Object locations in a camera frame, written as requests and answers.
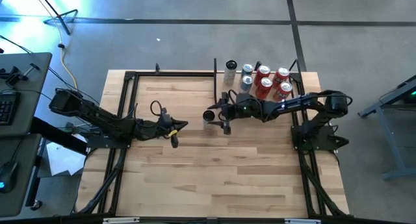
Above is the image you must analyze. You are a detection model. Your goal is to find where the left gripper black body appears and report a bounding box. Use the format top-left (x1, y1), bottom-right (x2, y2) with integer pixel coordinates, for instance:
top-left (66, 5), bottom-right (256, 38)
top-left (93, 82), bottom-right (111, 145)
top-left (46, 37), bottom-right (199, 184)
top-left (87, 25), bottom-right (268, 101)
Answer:
top-left (158, 108), bottom-right (180, 149)

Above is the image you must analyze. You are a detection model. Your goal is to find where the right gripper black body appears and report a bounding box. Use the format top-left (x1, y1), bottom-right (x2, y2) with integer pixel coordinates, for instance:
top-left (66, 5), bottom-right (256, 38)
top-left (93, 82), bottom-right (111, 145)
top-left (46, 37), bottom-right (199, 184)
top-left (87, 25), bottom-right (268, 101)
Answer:
top-left (219, 92), bottom-right (263, 136)

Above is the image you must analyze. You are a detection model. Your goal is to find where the silver can with black lid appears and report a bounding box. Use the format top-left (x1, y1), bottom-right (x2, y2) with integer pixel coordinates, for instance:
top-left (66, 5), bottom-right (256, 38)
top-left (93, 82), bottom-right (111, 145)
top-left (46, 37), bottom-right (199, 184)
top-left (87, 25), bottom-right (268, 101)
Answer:
top-left (222, 60), bottom-right (239, 87)
top-left (202, 109), bottom-right (217, 131)

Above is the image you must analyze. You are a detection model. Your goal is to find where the silver blue Red Bull can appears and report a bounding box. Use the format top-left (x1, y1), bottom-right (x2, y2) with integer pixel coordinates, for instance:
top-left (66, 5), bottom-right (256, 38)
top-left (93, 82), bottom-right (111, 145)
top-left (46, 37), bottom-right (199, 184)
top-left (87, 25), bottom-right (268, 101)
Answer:
top-left (240, 63), bottom-right (255, 79)
top-left (239, 75), bottom-right (254, 93)

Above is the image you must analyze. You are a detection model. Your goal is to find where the red Coca-Cola can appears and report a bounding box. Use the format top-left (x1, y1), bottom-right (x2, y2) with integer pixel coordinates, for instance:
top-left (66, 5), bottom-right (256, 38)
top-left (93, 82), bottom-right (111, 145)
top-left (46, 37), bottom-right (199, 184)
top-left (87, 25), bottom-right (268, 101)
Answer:
top-left (253, 64), bottom-right (272, 85)
top-left (255, 77), bottom-right (274, 101)

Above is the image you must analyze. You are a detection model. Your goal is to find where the red Fanta can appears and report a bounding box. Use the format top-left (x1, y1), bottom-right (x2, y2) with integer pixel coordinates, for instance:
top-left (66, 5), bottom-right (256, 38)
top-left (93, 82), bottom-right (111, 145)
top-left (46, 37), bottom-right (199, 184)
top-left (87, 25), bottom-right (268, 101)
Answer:
top-left (272, 81), bottom-right (293, 103)
top-left (272, 66), bottom-right (291, 88)

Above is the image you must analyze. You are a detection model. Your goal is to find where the white paper sheet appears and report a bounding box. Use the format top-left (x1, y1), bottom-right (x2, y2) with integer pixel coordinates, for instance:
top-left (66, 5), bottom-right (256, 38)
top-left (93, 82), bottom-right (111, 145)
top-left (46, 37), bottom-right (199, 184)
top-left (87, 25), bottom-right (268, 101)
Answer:
top-left (45, 141), bottom-right (86, 177)

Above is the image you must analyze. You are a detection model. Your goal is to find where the black desk support beam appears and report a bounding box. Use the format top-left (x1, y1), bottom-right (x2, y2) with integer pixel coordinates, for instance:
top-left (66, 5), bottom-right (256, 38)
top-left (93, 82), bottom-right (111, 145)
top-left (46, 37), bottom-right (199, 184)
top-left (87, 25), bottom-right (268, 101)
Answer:
top-left (29, 116), bottom-right (89, 156)

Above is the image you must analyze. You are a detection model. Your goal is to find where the grey desk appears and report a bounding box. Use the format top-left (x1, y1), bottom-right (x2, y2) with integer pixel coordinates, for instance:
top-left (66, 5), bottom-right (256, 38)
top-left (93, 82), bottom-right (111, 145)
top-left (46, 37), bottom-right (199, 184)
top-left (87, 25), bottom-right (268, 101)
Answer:
top-left (0, 51), bottom-right (53, 218)

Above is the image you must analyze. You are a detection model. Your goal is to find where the black floor stand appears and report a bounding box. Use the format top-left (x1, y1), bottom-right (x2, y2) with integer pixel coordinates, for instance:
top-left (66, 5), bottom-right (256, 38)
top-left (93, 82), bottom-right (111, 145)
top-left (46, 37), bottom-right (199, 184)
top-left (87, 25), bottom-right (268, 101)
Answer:
top-left (31, 0), bottom-right (79, 36)

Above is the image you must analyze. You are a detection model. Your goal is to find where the black keyboard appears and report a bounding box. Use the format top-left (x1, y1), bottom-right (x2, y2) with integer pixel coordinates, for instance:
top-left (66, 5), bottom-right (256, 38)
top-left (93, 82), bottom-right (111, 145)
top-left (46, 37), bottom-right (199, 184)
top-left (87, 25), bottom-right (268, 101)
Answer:
top-left (0, 90), bottom-right (22, 127)

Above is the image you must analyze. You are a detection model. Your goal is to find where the black desk clamp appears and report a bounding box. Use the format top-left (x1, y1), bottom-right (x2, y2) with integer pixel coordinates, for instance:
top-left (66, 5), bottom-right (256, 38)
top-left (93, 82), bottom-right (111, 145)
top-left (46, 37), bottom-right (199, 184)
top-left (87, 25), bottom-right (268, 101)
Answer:
top-left (0, 63), bottom-right (42, 88)

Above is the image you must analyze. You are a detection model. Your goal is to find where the black computer mouse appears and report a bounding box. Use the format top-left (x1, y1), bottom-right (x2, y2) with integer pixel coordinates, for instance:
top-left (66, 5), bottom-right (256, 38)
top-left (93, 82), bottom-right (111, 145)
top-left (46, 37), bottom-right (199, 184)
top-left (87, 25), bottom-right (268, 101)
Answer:
top-left (0, 160), bottom-right (20, 195)

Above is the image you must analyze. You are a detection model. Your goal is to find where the wooden shelf with black frame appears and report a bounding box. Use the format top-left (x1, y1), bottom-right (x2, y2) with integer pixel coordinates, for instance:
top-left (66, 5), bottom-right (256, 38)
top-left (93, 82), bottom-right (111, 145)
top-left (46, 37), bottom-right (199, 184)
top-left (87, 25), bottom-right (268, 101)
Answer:
top-left (213, 57), bottom-right (306, 110)

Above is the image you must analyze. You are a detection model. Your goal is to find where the black aluminium table frame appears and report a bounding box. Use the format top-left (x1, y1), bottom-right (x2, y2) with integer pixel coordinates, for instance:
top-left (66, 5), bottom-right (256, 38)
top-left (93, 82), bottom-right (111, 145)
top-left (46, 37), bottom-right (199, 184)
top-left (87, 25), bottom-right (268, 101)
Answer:
top-left (76, 69), bottom-right (352, 220)

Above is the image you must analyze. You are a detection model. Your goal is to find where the yellow power cable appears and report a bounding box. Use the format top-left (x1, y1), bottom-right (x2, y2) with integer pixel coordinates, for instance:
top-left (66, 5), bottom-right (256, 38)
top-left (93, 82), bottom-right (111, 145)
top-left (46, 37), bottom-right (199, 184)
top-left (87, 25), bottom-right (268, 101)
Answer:
top-left (57, 21), bottom-right (80, 94)

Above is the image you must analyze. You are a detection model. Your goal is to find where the silver metal bracket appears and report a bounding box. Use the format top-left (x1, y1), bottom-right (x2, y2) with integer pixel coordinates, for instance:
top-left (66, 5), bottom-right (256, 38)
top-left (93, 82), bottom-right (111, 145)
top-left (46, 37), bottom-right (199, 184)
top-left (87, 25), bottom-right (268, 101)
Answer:
top-left (102, 217), bottom-right (140, 224)
top-left (284, 218), bottom-right (322, 224)

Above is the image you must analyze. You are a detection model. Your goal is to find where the blue-grey metal table frame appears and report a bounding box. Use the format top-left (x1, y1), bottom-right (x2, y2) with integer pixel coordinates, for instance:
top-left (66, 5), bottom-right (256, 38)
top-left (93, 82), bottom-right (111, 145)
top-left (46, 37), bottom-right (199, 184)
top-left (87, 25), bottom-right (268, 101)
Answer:
top-left (357, 74), bottom-right (416, 181)

